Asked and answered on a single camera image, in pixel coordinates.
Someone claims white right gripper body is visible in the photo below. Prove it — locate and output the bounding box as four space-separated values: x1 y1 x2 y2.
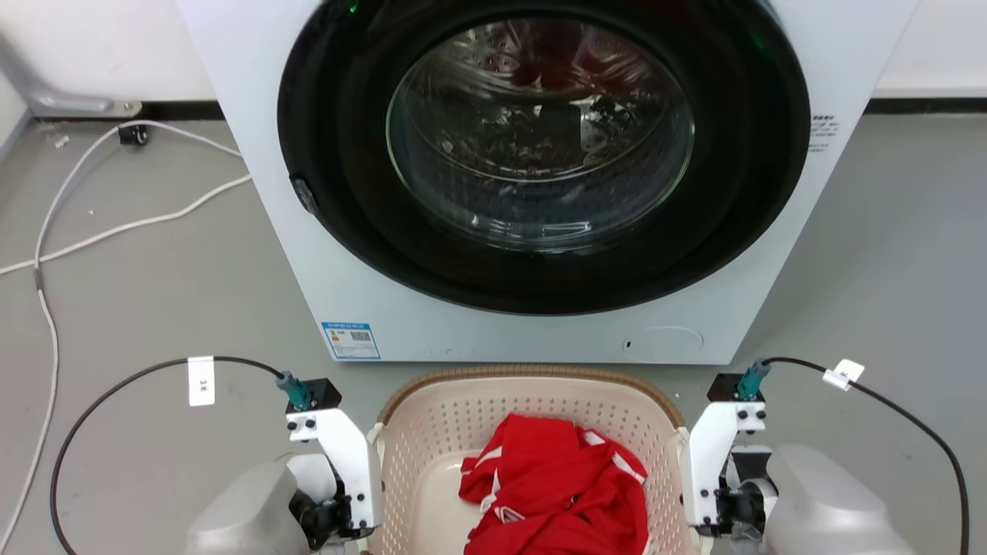
680 402 767 537

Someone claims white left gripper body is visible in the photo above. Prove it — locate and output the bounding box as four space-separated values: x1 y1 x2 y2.
287 408 384 548

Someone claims beige perforated laundry basket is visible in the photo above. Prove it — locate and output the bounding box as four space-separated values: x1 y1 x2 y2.
369 365 714 555

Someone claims blue energy label sticker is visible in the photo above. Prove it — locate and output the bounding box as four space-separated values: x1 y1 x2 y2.
321 321 382 361

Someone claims red garment with white stripes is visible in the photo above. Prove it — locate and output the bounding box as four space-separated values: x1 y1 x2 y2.
459 413 650 555

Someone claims white front-load washing machine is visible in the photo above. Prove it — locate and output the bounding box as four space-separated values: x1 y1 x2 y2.
176 0 922 365

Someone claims round black washer door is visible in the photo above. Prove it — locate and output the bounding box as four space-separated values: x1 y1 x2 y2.
276 0 812 317

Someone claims small printed text sticker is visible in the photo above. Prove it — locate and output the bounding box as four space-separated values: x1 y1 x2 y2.
808 114 841 153

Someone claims teal right cable connector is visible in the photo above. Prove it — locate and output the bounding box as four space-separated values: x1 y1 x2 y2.
736 360 773 402

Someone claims teal cable connector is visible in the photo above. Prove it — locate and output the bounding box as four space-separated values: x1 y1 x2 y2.
275 370 315 412
736 360 773 402

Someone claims teal left cable connector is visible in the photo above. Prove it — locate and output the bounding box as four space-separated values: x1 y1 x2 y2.
275 370 315 412

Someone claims white right cable tag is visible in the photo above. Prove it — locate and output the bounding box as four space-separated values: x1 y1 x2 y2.
821 358 866 392

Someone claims white cable tag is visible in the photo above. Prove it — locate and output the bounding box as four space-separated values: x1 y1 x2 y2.
187 355 216 408
821 358 866 392

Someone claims white left cable tag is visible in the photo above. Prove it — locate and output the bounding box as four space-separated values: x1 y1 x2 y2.
187 355 216 408

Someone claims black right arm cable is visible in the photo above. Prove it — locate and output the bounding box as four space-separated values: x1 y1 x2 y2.
762 356 971 555

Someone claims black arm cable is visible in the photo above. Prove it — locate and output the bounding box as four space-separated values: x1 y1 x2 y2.
762 356 971 555
49 355 288 555

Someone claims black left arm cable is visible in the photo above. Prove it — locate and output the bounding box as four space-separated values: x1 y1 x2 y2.
49 355 288 555

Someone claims short white floor cable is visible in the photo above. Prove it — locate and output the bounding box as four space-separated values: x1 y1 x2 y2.
0 174 253 277

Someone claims long white floor cable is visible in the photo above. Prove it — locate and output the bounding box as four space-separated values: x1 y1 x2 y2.
0 119 246 550

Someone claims grey metal pipe bracket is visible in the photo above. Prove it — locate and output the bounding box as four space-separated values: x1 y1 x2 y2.
0 35 143 119

